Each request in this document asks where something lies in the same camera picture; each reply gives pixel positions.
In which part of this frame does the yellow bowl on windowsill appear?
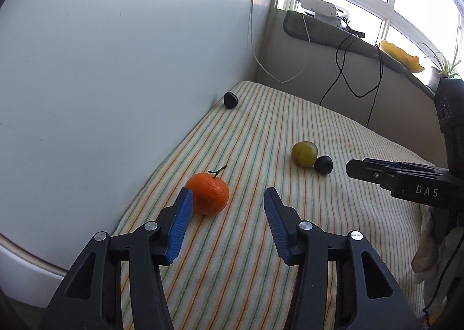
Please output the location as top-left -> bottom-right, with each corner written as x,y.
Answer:
380,39 -> 425,73

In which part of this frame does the black cable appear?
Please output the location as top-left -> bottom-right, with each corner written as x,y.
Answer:
318,30 -> 385,129

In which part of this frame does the white gloved right hand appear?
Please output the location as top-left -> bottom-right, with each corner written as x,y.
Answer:
411,207 -> 463,313

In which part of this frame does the green grape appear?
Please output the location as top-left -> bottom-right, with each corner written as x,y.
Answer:
291,141 -> 318,168

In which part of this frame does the striped tablecloth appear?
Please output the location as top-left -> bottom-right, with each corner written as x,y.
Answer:
112,80 -> 436,330

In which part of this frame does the white power strip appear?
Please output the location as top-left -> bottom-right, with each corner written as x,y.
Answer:
300,0 -> 349,28

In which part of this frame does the dark purple grape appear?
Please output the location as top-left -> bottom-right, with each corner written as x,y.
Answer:
314,155 -> 334,175

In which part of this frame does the white cable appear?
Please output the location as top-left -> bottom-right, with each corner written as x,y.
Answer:
248,0 -> 312,84

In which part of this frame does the potted spider plant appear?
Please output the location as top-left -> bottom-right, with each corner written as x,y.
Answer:
419,42 -> 461,93

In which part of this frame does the dark stone by wall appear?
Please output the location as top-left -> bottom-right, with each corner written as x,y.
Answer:
222,91 -> 238,109

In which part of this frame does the small tangerine with stem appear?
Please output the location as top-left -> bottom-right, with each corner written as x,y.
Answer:
185,165 -> 230,216

